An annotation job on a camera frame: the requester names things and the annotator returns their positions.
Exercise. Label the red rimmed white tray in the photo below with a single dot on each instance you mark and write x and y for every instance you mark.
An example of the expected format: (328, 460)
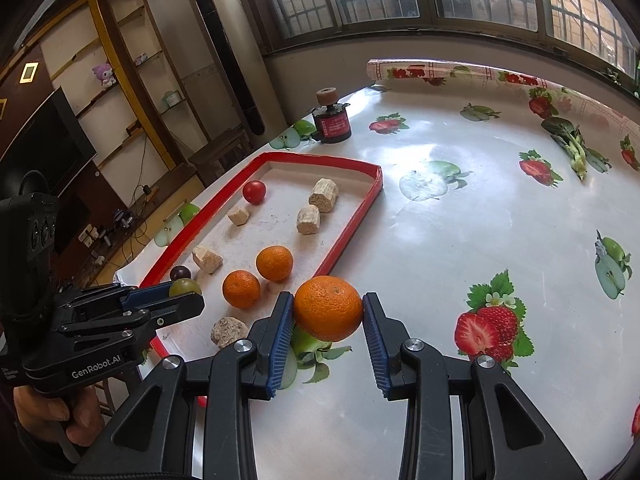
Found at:
(290, 180)

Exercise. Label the orange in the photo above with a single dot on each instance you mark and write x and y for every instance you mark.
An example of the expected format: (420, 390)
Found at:
(241, 288)
(327, 309)
(274, 262)

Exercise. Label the green leafy vegetable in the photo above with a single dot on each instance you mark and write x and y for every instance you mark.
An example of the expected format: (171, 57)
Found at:
(567, 140)

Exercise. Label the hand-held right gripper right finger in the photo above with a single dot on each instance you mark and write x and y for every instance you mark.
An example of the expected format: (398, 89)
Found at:
(376, 345)

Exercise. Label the beige food chunk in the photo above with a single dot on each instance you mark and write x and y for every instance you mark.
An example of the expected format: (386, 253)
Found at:
(207, 259)
(239, 215)
(307, 220)
(229, 331)

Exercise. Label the red tomato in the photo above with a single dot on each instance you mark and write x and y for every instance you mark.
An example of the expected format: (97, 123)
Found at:
(254, 192)

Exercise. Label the black canister with red label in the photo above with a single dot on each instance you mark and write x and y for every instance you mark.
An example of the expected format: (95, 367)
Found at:
(332, 125)

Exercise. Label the beige tower air conditioner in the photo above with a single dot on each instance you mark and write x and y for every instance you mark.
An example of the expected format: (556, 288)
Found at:
(225, 50)

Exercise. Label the black flat television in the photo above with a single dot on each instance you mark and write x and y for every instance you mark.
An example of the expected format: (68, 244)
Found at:
(40, 145)

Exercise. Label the wooden shelf unit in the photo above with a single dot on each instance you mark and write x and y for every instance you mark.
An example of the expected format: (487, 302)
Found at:
(150, 55)

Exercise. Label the pale green container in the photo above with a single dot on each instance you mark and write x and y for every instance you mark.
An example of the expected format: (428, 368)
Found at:
(171, 99)

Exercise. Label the purple plush toy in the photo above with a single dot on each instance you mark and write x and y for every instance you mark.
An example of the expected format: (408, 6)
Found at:
(104, 75)

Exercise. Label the dark wooden stool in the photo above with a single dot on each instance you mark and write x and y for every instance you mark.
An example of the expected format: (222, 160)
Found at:
(215, 155)

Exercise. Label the fruit print tablecloth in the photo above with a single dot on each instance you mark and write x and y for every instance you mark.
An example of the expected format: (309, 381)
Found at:
(475, 230)

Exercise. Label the person's left hand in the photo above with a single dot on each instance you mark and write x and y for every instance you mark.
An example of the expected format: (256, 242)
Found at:
(40, 412)

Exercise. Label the green round fruit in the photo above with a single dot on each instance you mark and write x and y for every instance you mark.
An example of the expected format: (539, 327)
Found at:
(187, 286)

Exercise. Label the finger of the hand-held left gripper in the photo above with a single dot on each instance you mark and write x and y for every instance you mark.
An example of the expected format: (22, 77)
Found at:
(145, 297)
(180, 307)

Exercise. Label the dark purple plum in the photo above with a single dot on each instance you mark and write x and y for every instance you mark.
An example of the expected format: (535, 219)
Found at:
(180, 272)

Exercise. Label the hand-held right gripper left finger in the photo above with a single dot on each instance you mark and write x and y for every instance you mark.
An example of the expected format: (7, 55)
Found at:
(280, 345)

